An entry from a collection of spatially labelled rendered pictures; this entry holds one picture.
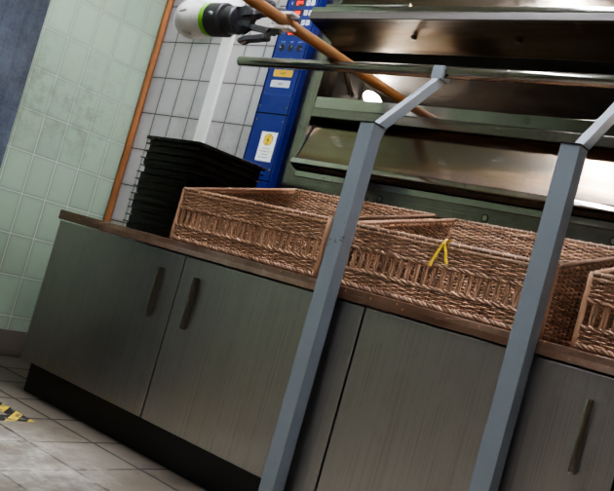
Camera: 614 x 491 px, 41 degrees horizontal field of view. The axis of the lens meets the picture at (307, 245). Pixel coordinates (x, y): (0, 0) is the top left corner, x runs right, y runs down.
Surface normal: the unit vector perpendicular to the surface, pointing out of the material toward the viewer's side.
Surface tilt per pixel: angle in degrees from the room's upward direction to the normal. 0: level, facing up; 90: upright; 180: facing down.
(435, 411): 90
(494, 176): 70
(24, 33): 90
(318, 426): 90
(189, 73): 90
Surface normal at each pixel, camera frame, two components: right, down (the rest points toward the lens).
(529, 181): -0.47, -0.52
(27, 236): 0.75, 0.18
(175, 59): -0.60, -0.21
